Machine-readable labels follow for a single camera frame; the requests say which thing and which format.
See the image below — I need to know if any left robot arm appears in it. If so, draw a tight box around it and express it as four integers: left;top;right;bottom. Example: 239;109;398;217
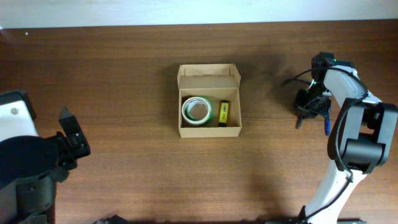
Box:
1;90;91;223

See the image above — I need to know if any green tape roll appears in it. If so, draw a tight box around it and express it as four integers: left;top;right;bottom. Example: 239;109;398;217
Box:
184;96;214;126

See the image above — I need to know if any brown cardboard box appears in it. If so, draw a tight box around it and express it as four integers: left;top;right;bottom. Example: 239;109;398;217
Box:
177;63;242;138

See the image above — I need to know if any white masking tape roll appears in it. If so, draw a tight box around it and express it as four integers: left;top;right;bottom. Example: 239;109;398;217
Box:
181;100;206;125

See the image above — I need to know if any dark grey pen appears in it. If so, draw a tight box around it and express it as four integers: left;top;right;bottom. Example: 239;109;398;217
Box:
296;115;305;129

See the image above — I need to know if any blue pen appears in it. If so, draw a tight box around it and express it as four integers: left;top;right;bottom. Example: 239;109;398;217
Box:
324;107;331;136

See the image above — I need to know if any yellow highlighter marker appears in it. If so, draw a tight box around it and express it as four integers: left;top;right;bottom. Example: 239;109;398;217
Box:
218;100;229;127

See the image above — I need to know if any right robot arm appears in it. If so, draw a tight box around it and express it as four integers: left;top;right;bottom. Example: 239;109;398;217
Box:
294;52;397;223

